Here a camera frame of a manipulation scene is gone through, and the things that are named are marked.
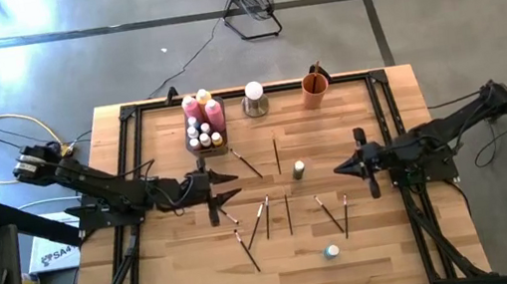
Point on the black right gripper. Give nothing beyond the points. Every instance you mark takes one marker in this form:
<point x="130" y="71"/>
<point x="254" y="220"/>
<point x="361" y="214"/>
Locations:
<point x="378" y="157"/>

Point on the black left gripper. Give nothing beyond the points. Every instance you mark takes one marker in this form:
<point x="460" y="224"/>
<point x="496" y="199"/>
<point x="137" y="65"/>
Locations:
<point x="195" y="190"/>

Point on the black paintbrush silver ferrule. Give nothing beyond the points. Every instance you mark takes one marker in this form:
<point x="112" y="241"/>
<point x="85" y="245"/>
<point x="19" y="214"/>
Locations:
<point x="268" y="220"/>
<point x="230" y="217"/>
<point x="345" y="219"/>
<point x="249" y="165"/>
<point x="248" y="253"/>
<point x="253" y="232"/>
<point x="329" y="214"/>

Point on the small yellow paint bottle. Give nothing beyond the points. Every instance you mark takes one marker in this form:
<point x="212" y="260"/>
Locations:
<point x="217" y="139"/>

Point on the small red paint bottle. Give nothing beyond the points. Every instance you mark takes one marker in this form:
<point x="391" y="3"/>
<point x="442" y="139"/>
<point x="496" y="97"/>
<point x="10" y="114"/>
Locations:
<point x="195" y="143"/>

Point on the small white paint bottle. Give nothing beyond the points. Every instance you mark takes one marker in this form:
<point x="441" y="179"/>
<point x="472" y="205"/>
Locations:
<point x="205" y="139"/>
<point x="192" y="132"/>

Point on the small purple paint bottle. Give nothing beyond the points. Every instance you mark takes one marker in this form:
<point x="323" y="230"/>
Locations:
<point x="205" y="128"/>

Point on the small green paint bottle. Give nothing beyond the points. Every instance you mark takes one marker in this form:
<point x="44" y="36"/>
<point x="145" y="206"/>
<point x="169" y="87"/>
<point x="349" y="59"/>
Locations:
<point x="298" y="169"/>

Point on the small light blue paint bottle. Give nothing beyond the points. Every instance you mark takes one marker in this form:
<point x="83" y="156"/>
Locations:
<point x="193" y="121"/>

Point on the large pink paint bottle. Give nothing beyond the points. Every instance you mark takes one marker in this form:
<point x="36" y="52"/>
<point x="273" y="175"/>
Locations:
<point x="214" y="115"/>
<point x="191" y="108"/>

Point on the orange cup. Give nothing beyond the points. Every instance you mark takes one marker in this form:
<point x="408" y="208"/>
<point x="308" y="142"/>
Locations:
<point x="315" y="100"/>

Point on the large yellow paint bottle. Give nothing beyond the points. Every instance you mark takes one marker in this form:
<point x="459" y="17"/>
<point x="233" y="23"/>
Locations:
<point x="203" y="96"/>

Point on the small teal paint bottle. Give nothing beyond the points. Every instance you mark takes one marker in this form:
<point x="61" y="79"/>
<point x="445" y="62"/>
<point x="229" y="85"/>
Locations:
<point x="332" y="251"/>

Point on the black paintbrush gold ferrule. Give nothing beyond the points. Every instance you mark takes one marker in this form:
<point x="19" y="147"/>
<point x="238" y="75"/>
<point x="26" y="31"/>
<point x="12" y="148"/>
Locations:
<point x="276" y="153"/>
<point x="315" y="77"/>
<point x="288" y="212"/>

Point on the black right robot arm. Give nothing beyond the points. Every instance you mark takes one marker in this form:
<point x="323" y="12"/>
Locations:
<point x="434" y="135"/>

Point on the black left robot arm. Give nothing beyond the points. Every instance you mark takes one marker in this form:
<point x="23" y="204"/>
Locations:
<point x="104" y="189"/>

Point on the grey plastic bin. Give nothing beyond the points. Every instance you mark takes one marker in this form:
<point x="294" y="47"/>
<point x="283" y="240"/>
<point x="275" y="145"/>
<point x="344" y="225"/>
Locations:
<point x="210" y="152"/>

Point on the white bulb brass lamp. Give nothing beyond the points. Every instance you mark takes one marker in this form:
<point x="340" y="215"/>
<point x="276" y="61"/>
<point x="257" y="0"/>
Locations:
<point x="253" y="92"/>

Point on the yellow power strip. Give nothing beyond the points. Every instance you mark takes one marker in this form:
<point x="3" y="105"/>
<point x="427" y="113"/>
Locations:
<point x="65" y="150"/>

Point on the white printed box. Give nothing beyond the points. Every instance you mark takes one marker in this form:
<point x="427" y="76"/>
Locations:
<point x="54" y="255"/>

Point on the black frame clamp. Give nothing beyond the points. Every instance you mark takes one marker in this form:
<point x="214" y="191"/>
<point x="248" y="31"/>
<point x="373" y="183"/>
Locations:
<point x="326" y="74"/>
<point x="171" y="94"/>

